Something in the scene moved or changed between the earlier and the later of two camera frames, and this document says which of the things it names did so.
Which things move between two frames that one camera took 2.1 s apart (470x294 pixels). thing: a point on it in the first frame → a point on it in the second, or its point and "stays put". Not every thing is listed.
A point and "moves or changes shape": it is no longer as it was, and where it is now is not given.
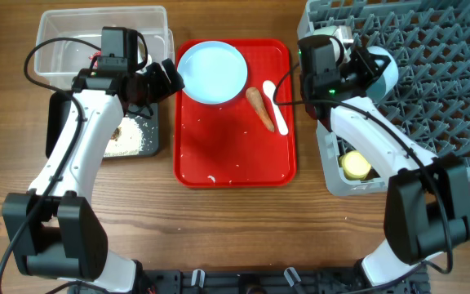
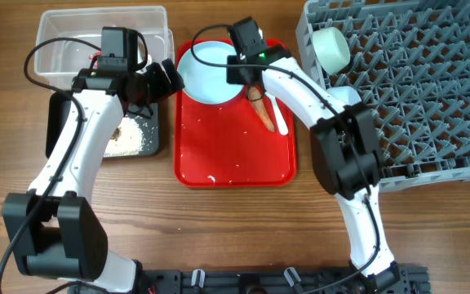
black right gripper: [359, 60] → [231, 77]
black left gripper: [161, 89] stays put
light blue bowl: [385, 83] moves or changes shape
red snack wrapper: [98, 53] stays put
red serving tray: [227, 144] stays put
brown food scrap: [116, 134] stays put
